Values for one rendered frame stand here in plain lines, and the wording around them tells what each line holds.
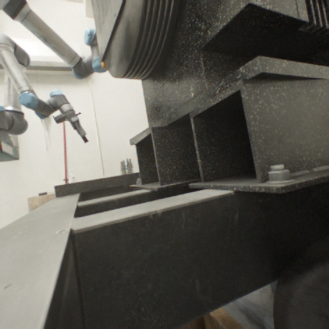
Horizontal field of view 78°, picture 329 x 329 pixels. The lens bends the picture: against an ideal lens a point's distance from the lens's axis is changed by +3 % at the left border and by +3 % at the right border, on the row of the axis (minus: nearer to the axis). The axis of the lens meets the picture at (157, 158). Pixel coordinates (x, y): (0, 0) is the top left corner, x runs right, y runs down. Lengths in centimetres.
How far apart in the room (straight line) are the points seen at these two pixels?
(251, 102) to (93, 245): 37
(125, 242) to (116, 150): 218
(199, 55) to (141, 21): 16
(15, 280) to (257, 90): 44
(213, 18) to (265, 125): 26
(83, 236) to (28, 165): 219
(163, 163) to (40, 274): 53
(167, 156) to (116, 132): 190
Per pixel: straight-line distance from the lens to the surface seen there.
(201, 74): 55
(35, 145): 252
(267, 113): 46
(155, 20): 62
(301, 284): 49
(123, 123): 259
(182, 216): 38
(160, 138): 68
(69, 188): 141
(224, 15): 53
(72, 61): 118
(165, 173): 67
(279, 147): 46
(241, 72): 47
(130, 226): 35
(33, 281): 20
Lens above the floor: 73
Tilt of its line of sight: 3 degrees up
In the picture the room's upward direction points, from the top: 9 degrees counter-clockwise
